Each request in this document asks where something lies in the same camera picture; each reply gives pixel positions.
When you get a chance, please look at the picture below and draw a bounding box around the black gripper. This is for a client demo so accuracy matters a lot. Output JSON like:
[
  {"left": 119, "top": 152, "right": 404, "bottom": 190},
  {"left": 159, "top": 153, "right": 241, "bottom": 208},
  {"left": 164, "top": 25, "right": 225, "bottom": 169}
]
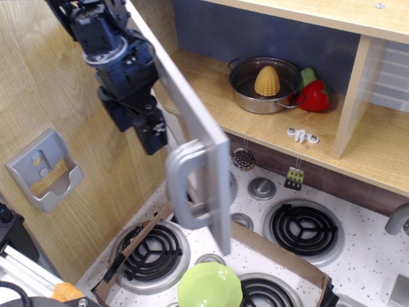
[{"left": 95, "top": 30, "right": 168, "bottom": 155}]

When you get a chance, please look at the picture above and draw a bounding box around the grey toy microwave door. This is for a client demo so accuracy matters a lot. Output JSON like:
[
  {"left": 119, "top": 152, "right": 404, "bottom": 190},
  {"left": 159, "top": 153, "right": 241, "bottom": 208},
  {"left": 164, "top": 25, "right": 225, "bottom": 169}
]
[{"left": 126, "top": 3, "right": 231, "bottom": 255}]

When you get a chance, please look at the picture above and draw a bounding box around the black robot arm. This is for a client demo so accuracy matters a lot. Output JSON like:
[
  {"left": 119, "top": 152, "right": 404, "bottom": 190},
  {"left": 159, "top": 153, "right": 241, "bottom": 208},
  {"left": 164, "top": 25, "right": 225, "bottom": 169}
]
[{"left": 47, "top": 1, "right": 167, "bottom": 155}]

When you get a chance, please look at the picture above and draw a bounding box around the brown cardboard barrier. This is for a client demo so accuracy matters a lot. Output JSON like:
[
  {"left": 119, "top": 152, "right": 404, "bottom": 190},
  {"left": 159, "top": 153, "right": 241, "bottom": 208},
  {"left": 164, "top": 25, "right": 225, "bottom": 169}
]
[{"left": 91, "top": 201, "right": 339, "bottom": 306}]

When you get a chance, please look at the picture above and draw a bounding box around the hanging metal strainer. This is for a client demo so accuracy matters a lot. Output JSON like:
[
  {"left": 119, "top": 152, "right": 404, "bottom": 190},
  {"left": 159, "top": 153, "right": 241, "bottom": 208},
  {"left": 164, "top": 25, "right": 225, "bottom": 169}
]
[{"left": 231, "top": 139, "right": 256, "bottom": 171}]

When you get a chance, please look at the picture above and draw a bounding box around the steel pot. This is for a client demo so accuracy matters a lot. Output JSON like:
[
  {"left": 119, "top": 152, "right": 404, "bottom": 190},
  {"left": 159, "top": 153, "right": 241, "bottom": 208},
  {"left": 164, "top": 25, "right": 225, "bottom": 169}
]
[{"left": 228, "top": 58, "right": 307, "bottom": 114}]

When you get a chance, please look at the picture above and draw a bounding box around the yellow toy corn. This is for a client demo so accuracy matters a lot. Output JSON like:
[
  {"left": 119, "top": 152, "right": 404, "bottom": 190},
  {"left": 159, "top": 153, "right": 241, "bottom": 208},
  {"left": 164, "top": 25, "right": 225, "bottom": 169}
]
[{"left": 254, "top": 66, "right": 281, "bottom": 97}]

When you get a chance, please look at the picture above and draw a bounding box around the grey stove knob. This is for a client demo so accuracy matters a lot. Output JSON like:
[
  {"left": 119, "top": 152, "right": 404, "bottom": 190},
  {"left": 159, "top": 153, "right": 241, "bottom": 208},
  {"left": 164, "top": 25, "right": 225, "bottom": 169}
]
[{"left": 247, "top": 178, "right": 277, "bottom": 200}]

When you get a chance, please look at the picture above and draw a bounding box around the small silver stove knob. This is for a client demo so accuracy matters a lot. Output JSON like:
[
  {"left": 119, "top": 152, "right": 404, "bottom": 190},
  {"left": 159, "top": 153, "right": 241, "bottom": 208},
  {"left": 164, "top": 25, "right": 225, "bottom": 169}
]
[{"left": 231, "top": 213, "right": 254, "bottom": 231}]

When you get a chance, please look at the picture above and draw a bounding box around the front left stove burner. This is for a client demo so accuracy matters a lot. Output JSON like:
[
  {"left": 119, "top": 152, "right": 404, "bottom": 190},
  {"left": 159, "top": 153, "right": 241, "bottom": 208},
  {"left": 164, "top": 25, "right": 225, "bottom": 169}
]
[{"left": 116, "top": 221, "right": 190, "bottom": 295}]

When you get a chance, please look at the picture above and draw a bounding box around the front silver stove knob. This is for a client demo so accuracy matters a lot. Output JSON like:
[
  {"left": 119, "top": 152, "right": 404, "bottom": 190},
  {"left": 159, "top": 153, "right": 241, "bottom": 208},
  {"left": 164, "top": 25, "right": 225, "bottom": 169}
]
[{"left": 195, "top": 253, "right": 226, "bottom": 265}]

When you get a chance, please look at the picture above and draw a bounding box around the white door latch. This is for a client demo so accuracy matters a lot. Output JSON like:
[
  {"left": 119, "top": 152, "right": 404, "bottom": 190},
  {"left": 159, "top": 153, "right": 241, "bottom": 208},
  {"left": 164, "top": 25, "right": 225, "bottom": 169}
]
[{"left": 287, "top": 127, "right": 320, "bottom": 145}]

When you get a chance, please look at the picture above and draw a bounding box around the black device at left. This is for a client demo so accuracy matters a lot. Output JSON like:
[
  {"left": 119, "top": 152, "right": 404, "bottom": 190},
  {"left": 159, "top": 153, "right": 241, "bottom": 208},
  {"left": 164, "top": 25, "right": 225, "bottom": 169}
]
[{"left": 1, "top": 203, "right": 40, "bottom": 263}]

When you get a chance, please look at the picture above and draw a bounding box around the green plastic plate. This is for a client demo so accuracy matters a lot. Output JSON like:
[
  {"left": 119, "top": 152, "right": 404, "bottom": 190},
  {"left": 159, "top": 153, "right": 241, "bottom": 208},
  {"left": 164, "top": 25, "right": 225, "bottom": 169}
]
[{"left": 177, "top": 262, "right": 243, "bottom": 307}]

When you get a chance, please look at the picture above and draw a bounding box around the red toy pepper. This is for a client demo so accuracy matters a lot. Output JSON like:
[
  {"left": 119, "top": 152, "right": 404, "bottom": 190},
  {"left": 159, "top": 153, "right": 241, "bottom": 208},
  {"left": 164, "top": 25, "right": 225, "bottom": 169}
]
[{"left": 297, "top": 80, "right": 333, "bottom": 112}]

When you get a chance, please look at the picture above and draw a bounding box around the orange toy food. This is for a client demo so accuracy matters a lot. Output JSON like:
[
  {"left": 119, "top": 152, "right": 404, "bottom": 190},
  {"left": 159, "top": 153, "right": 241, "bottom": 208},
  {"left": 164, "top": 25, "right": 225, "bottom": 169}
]
[{"left": 51, "top": 282, "right": 84, "bottom": 303}]

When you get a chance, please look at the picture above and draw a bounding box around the back right stove burner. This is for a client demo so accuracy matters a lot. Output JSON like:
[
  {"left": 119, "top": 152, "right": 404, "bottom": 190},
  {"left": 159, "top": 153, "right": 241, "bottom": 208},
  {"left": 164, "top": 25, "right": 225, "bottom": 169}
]
[{"left": 261, "top": 199, "right": 345, "bottom": 268}]

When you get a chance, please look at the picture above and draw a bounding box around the front right stove burner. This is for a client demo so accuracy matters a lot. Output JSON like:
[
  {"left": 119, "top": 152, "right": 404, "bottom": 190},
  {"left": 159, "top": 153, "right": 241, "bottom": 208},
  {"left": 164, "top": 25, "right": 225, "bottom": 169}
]
[{"left": 239, "top": 272, "right": 303, "bottom": 307}]

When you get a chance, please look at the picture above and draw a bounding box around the grey faucet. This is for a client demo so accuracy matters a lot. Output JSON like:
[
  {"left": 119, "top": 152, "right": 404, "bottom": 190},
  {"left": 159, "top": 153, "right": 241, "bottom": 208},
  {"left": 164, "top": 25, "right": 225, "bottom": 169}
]
[{"left": 385, "top": 203, "right": 409, "bottom": 235}]

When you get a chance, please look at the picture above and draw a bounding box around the grey wall phone holder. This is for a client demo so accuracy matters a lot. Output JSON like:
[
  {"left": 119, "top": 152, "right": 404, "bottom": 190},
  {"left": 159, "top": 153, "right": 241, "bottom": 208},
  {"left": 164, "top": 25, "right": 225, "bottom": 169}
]
[{"left": 5, "top": 129, "right": 84, "bottom": 213}]

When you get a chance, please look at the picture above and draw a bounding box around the black cable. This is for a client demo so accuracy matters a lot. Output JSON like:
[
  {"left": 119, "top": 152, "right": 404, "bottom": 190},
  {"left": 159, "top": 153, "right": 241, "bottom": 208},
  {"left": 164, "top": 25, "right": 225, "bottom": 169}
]
[{"left": 0, "top": 280, "right": 29, "bottom": 307}]

